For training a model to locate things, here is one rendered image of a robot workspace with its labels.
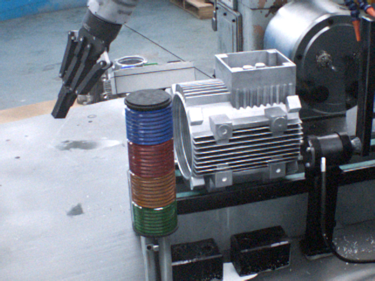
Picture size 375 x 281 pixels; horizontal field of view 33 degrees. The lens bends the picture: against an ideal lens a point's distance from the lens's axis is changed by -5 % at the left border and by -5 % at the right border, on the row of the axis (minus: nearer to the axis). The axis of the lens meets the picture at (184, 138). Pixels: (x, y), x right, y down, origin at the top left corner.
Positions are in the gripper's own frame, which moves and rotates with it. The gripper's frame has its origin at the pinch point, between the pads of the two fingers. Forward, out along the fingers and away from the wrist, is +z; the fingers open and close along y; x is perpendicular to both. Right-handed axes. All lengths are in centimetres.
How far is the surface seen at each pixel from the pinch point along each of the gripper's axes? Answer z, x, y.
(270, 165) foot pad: -14.5, 11.5, 39.8
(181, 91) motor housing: -17.8, 2.1, 22.2
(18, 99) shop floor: 139, 175, -203
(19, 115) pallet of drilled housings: 116, 136, -154
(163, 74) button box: -11.4, 17.1, 6.3
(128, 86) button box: -6.6, 11.3, 4.0
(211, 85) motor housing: -20.6, 6.0, 24.5
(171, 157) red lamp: -21, -23, 42
